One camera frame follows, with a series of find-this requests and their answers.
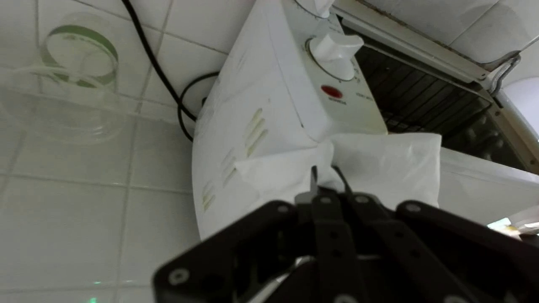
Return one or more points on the white toaster oven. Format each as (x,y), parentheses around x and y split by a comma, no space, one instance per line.
(291,83)

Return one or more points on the white paper towel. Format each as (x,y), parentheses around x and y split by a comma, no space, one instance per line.
(392,167)

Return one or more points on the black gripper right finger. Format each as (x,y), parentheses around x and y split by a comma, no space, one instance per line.
(343,179)

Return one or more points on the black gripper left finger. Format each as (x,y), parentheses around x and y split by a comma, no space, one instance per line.
(314,179)

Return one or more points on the clear plastic container green band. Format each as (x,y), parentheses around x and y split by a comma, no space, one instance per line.
(70,93)

